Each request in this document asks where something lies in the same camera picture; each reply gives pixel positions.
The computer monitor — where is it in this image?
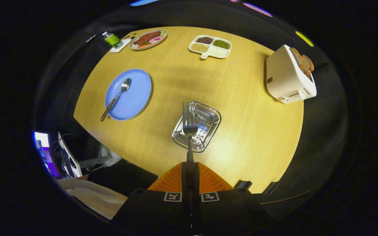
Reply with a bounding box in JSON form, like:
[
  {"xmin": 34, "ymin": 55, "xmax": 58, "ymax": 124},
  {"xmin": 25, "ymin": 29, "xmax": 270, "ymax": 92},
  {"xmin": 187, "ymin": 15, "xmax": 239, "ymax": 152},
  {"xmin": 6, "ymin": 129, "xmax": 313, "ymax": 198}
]
[{"xmin": 33, "ymin": 131, "xmax": 61, "ymax": 177}]

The blue plate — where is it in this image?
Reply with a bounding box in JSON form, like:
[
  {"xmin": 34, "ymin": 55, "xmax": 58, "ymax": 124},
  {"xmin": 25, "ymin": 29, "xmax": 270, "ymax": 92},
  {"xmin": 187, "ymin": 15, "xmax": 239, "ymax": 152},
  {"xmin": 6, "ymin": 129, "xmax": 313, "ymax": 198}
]
[{"xmin": 105, "ymin": 68, "xmax": 153, "ymax": 121}]

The white plate of food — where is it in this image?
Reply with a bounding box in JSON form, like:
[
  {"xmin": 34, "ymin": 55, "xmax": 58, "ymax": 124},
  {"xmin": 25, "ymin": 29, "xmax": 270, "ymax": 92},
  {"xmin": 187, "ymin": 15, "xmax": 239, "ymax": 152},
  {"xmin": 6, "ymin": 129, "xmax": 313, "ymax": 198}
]
[{"xmin": 129, "ymin": 29, "xmax": 168, "ymax": 51}]

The metal fork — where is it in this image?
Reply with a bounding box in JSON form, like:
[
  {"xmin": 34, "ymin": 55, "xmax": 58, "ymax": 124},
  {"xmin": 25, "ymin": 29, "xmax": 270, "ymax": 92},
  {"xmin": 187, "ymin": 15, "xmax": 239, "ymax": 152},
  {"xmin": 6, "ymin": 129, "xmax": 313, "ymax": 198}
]
[{"xmin": 182, "ymin": 101, "xmax": 199, "ymax": 163}]

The brown bread slice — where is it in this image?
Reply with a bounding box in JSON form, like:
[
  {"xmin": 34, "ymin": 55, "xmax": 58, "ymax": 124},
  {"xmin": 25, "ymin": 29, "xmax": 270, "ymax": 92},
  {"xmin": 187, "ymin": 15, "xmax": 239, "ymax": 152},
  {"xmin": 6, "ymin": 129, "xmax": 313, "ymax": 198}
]
[
  {"xmin": 302, "ymin": 54, "xmax": 315, "ymax": 73},
  {"xmin": 290, "ymin": 48, "xmax": 307, "ymax": 74}
]

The metal mesh basket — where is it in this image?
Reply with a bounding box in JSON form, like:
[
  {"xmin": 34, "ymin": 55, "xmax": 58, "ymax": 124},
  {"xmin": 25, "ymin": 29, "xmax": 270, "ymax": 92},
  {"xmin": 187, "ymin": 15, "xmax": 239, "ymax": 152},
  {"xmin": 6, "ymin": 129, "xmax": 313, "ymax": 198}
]
[{"xmin": 172, "ymin": 101, "xmax": 222, "ymax": 153}]

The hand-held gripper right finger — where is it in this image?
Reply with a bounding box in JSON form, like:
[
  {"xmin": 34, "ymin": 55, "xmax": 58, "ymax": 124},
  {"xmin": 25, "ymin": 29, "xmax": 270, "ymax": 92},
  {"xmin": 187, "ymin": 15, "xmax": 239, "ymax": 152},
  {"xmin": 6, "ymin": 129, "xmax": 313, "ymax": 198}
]
[{"xmin": 191, "ymin": 161, "xmax": 271, "ymax": 236}]

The white square coaster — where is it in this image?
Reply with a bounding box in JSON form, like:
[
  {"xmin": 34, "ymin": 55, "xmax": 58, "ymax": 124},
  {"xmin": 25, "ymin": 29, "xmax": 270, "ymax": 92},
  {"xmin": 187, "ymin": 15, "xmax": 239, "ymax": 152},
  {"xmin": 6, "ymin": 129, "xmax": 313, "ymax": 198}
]
[{"xmin": 110, "ymin": 38, "xmax": 132, "ymax": 53}]

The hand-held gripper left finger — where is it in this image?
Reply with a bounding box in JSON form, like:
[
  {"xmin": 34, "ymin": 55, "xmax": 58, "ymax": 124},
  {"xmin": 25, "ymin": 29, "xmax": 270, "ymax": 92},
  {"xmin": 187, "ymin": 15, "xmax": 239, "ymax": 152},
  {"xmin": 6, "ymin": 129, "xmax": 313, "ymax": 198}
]
[{"xmin": 110, "ymin": 161, "xmax": 191, "ymax": 236}]

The person's white clothing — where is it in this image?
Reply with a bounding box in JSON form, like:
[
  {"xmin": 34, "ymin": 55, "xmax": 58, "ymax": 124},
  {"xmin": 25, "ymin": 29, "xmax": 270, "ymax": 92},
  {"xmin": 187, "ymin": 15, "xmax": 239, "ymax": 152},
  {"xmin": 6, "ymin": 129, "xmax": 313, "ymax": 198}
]
[{"xmin": 58, "ymin": 177, "xmax": 129, "ymax": 220}]

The white toaster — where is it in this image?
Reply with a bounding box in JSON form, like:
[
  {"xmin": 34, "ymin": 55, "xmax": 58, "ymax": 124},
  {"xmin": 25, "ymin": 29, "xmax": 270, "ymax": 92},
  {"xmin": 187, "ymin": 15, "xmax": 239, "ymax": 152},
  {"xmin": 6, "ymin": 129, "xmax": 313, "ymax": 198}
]
[{"xmin": 266, "ymin": 45, "xmax": 317, "ymax": 104}]

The white device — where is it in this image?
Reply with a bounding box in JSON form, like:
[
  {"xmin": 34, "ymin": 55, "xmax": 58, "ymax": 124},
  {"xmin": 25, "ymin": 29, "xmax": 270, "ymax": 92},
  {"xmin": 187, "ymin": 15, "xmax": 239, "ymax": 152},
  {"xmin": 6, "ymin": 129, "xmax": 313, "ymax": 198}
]
[{"xmin": 57, "ymin": 131, "xmax": 83, "ymax": 178}]

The metal spoon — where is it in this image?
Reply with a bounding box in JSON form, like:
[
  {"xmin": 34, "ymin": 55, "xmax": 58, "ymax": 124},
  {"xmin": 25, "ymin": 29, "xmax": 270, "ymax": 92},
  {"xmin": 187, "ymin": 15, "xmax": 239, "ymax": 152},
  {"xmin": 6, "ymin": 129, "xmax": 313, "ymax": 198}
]
[{"xmin": 100, "ymin": 78, "xmax": 131, "ymax": 122}]

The divided white bean dish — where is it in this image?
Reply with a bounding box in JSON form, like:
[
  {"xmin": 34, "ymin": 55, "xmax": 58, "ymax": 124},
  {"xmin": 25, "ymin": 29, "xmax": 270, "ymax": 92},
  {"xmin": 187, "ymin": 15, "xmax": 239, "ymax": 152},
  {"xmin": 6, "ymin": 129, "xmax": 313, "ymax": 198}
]
[{"xmin": 188, "ymin": 35, "xmax": 232, "ymax": 59}]

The green drink bottle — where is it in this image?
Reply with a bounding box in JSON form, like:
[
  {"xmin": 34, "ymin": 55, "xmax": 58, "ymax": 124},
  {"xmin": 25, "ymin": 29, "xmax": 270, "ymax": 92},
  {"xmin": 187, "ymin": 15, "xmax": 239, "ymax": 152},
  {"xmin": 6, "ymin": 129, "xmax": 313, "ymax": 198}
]
[{"xmin": 102, "ymin": 31, "xmax": 123, "ymax": 49}]

